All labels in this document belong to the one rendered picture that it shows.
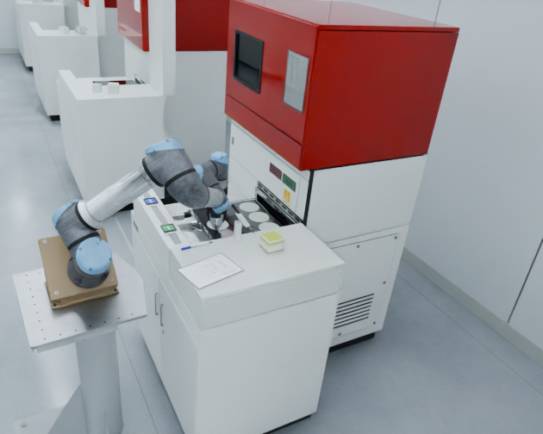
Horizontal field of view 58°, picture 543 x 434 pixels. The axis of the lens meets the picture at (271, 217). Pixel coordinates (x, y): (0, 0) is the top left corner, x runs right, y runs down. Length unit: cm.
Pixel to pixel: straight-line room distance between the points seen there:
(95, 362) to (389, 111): 164
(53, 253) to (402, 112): 158
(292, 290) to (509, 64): 196
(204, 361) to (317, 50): 125
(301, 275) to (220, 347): 41
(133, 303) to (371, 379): 150
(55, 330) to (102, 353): 33
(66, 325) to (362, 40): 154
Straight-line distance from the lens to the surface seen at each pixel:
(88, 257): 178
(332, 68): 204
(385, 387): 293
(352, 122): 218
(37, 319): 198
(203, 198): 168
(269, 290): 188
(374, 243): 263
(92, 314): 195
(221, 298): 179
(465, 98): 346
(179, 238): 208
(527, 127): 320
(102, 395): 235
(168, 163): 164
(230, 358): 202
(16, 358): 307
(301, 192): 223
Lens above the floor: 206
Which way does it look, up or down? 29 degrees down
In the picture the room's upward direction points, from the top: 6 degrees clockwise
